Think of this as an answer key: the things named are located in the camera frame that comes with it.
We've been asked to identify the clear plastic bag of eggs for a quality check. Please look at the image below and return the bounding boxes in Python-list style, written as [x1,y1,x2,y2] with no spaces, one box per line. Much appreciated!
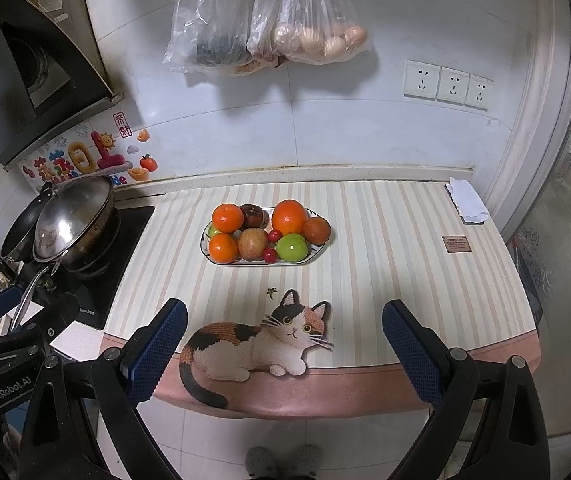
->
[248,0,372,68]

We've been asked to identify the large orange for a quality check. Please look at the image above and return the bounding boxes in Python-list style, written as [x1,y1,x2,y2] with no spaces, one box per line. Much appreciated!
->
[271,199,309,236]

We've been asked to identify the dark red fruit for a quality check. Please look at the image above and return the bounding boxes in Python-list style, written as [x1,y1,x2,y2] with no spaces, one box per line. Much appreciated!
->
[240,204,269,231]

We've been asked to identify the grey slipper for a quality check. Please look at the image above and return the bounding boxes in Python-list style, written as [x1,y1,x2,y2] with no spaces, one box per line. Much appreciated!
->
[290,444,323,478]
[246,446,279,478]

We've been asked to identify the steel wok lid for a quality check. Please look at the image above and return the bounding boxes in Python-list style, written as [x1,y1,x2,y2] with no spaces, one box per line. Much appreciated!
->
[33,176,115,263]

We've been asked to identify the red-brown fruit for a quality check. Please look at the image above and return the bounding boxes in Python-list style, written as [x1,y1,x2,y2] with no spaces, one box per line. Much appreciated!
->
[302,216,331,246]

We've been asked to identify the steel wok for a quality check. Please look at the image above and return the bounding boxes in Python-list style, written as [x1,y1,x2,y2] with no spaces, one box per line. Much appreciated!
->
[10,200,122,333]

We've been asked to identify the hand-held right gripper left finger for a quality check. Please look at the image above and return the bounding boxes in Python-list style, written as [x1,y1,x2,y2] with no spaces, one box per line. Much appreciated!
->
[18,297,189,480]

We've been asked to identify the colourful character wall sticker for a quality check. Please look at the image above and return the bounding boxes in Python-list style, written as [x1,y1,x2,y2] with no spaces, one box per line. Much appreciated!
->
[22,130,134,186]

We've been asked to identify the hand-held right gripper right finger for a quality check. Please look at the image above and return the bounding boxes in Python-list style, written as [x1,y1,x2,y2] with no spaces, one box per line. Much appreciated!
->
[381,299,551,480]

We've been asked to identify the white cloth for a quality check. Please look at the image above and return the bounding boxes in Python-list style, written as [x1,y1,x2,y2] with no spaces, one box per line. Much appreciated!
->
[444,176,490,226]

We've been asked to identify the black cooktop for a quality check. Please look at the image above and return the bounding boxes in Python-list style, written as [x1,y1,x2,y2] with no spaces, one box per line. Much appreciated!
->
[13,205,155,331]

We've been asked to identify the clear plastic bag dark contents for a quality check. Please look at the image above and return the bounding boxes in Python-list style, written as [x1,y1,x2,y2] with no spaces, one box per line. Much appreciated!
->
[163,0,266,78]

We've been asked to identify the large green apple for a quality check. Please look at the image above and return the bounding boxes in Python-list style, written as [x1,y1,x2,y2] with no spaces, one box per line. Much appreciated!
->
[276,233,309,262]

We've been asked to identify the small orange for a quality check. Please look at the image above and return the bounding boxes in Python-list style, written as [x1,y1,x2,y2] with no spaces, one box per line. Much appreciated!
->
[212,203,245,234]
[208,233,240,263]

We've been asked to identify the white wall socket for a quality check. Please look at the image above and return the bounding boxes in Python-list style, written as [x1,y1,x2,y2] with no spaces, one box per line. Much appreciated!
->
[437,66,471,106]
[465,74,495,111]
[404,59,441,99]

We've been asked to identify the striped cat print table mat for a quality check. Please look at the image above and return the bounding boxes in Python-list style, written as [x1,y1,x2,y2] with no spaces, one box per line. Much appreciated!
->
[103,180,541,420]

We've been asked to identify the oval patterned white plate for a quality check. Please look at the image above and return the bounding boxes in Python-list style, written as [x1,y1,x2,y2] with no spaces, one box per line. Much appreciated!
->
[200,206,331,267]

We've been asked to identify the black frying pan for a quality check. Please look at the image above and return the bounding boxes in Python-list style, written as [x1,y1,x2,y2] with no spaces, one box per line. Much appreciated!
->
[0,182,54,298]

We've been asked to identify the red apple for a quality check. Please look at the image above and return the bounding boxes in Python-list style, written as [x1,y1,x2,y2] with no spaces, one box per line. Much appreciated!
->
[238,228,269,261]

